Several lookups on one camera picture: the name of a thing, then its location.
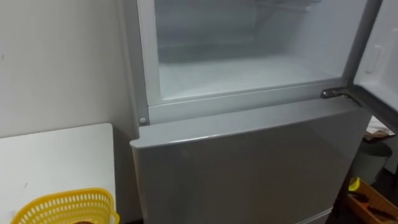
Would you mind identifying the yellow plastic basket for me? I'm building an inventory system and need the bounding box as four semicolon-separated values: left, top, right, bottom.
9;187;121;224

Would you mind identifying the open grey fridge door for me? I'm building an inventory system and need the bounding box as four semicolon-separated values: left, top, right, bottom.
321;0;398;134

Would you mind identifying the grey fridge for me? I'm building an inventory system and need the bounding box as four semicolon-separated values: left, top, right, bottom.
116;0;384;224

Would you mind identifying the white table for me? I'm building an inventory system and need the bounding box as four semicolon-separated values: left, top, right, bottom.
0;123;117;224

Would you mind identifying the yellow soft toy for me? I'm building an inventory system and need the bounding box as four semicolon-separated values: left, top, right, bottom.
348;177;361;192

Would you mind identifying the wooden box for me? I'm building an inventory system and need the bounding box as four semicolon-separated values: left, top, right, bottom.
345;177;398;224

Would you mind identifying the grey round bin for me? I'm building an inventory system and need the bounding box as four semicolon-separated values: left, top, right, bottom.
351;140;393;186

